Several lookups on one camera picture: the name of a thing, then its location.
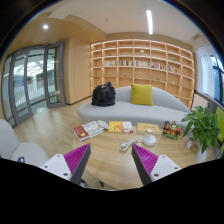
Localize black backpack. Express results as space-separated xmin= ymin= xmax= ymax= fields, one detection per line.
xmin=91 ymin=82 xmax=116 ymax=107

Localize yellow cushion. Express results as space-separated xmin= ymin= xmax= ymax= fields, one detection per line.
xmin=131 ymin=83 xmax=153 ymax=106

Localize red book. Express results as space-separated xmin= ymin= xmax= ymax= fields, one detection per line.
xmin=74 ymin=126 xmax=89 ymax=141

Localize yellow orange book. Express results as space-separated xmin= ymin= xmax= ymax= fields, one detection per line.
xmin=109 ymin=121 xmax=133 ymax=133

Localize round ceiling spotlight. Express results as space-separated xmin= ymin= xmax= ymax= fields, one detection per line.
xmin=42 ymin=24 xmax=49 ymax=30

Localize wooden wall bookshelf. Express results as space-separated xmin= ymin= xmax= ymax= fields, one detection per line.
xmin=91 ymin=39 xmax=195 ymax=108

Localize open white magazine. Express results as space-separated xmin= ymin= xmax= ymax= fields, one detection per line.
xmin=83 ymin=120 xmax=109 ymax=137

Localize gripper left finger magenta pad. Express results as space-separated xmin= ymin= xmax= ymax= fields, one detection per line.
xmin=40 ymin=143 xmax=92 ymax=186

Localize green potted plant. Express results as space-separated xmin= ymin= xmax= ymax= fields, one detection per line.
xmin=182 ymin=106 xmax=220 ymax=162

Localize window with white curtain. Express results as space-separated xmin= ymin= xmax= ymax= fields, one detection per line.
xmin=195 ymin=46 xmax=224 ymax=106

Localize white round power socket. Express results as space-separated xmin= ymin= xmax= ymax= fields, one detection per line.
xmin=143 ymin=135 xmax=156 ymax=146

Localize long ceiling light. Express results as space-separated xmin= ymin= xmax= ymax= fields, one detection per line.
xmin=146 ymin=10 xmax=153 ymax=35

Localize small white bottle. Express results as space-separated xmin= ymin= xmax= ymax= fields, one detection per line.
xmin=185 ymin=137 xmax=193 ymax=149

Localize grey armchair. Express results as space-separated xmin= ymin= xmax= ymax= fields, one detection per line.
xmin=0 ymin=119 xmax=49 ymax=167

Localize grey curved sofa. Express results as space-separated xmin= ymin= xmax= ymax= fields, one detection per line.
xmin=77 ymin=86 xmax=190 ymax=128

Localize white charger cable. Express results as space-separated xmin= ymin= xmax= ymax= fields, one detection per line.
xmin=119 ymin=138 xmax=145 ymax=152

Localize tan yellow book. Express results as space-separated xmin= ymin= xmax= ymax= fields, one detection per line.
xmin=137 ymin=123 xmax=160 ymax=134

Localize green chair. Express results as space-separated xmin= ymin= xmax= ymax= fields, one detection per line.
xmin=216 ymin=107 xmax=224 ymax=159

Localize glass double door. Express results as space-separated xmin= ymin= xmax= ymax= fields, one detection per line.
xmin=1 ymin=42 xmax=65 ymax=127

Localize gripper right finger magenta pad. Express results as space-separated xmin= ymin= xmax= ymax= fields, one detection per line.
xmin=130 ymin=143 xmax=182 ymax=187

